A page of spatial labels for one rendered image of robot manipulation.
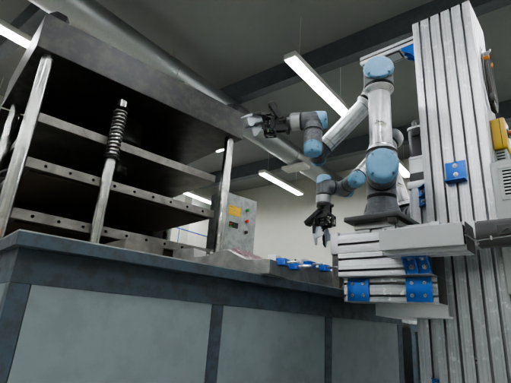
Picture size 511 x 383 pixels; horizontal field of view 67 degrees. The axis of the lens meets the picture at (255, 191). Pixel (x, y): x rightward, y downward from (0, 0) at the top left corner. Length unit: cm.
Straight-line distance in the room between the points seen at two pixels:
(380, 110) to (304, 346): 102
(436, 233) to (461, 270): 32
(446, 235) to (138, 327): 98
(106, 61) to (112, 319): 149
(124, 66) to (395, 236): 170
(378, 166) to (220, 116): 140
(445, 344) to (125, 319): 110
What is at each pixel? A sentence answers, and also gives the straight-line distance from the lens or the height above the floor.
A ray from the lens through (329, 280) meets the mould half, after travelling 196.
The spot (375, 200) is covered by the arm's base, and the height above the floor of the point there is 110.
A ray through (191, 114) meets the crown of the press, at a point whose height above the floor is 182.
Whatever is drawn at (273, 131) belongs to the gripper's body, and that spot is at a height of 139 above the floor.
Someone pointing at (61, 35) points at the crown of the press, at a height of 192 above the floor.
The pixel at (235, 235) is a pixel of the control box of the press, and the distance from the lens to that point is 268.
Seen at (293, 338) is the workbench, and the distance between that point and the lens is 173.
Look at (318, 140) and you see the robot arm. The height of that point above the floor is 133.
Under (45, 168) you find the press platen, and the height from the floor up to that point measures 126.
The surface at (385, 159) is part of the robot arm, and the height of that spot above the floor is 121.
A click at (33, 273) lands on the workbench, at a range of 120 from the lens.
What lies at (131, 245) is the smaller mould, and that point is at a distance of 146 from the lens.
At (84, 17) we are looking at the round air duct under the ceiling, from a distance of 499.
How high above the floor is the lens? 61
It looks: 19 degrees up
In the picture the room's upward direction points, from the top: 4 degrees clockwise
